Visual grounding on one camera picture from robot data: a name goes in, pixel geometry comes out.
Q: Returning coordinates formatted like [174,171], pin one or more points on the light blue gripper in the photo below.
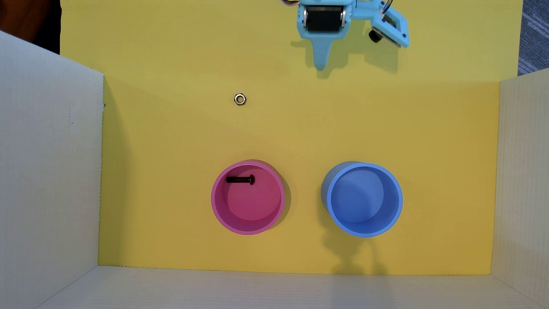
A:
[323,20]

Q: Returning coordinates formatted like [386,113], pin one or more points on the black bolt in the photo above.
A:
[240,180]

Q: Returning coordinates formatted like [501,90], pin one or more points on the white corrugated cardboard box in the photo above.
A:
[43,171]

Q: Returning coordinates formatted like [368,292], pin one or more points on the silver hex nut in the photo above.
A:
[236,99]

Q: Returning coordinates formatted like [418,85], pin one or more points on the blue round cup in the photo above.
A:
[362,201]

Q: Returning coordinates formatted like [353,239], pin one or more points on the pink round cup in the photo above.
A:
[248,206]

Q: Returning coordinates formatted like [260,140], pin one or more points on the yellow paper sheet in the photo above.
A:
[171,150]

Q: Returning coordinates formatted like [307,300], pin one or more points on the dark brown furniture corner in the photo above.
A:
[25,17]

